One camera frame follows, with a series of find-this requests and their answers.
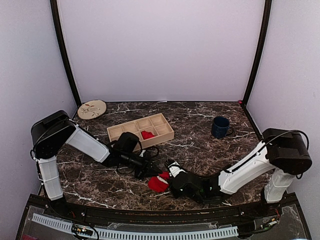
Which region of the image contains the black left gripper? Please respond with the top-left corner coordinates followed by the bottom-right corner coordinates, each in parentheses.
top-left (121, 151), bottom-right (162, 179)

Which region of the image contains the plain red sock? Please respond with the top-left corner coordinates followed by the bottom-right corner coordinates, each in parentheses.
top-left (148, 171), bottom-right (170, 193)

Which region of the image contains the red snowflake santa sock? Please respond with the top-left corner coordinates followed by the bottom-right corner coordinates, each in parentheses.
top-left (140, 130), bottom-right (156, 140)

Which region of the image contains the wooden compartment tray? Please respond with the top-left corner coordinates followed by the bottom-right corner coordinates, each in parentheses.
top-left (107, 113), bottom-right (175, 149)

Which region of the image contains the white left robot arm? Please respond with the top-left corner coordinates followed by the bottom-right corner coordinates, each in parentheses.
top-left (30, 110), bottom-right (162, 218)

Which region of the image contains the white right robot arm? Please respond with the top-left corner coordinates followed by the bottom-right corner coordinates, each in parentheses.
top-left (167, 128), bottom-right (312, 217)

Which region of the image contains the dark blue mug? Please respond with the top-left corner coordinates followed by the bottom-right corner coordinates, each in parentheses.
top-left (211, 116), bottom-right (234, 139)

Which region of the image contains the bird painted ceramic plate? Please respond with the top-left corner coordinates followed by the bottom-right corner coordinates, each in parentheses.
top-left (77, 100), bottom-right (107, 120)

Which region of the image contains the black left camera cable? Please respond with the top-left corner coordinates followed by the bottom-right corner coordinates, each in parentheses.
top-left (116, 146), bottom-right (161, 176)

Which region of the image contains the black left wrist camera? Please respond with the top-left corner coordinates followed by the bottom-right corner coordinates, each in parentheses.
top-left (116, 132), bottom-right (140, 153)

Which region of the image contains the black front table rail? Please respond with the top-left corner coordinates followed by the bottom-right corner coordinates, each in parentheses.
top-left (27, 193), bottom-right (298, 226)

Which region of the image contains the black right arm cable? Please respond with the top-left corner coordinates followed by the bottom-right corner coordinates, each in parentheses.
top-left (224, 129), bottom-right (310, 180)

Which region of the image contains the white slotted cable duct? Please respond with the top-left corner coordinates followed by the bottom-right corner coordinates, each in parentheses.
top-left (31, 213), bottom-right (239, 240)

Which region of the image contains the black left frame post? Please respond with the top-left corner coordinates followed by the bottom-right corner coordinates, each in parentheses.
top-left (49, 0), bottom-right (82, 107)

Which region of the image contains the black frame post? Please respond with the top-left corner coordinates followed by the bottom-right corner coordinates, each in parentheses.
top-left (49, 0), bottom-right (82, 107)
top-left (241, 0), bottom-right (273, 109)

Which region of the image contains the black right frame post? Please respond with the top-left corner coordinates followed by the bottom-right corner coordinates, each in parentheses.
top-left (241, 0), bottom-right (273, 109)

